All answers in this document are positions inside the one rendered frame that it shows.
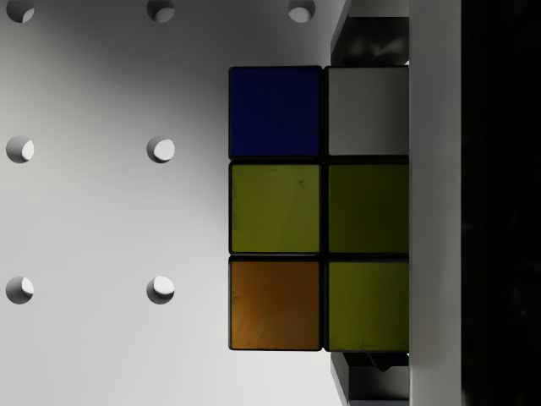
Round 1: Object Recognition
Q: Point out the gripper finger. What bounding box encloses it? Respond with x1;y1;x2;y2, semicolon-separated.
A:
330;0;410;68
330;350;410;406

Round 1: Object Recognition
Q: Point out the puzzle cube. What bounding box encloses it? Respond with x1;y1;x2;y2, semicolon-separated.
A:
227;64;410;354

